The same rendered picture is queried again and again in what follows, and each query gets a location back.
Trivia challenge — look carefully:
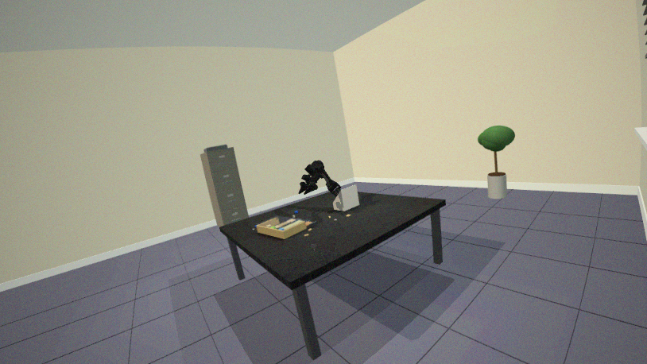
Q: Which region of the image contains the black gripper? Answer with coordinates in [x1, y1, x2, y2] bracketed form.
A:
[299, 176, 318, 195]

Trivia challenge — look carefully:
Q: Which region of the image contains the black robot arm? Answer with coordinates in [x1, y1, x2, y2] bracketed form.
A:
[301, 160, 341, 197]

